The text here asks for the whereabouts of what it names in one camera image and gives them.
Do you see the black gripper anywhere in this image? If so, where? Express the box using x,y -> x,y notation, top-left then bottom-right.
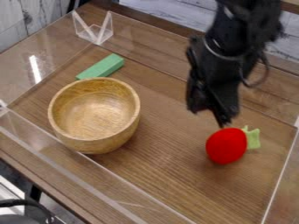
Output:
185,36 -> 268,128

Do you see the red plush strawberry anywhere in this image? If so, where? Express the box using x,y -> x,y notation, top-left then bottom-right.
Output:
205,126 -> 261,165

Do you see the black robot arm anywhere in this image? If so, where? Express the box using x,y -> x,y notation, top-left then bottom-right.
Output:
185,0 -> 283,127

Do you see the green rectangular block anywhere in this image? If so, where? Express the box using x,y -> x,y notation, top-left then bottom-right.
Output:
76,53 -> 124,81

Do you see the wooden bowl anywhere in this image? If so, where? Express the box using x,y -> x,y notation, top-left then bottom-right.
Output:
48,78 -> 140,154

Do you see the clear acrylic corner bracket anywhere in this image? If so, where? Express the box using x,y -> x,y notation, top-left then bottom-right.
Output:
71,11 -> 113,46

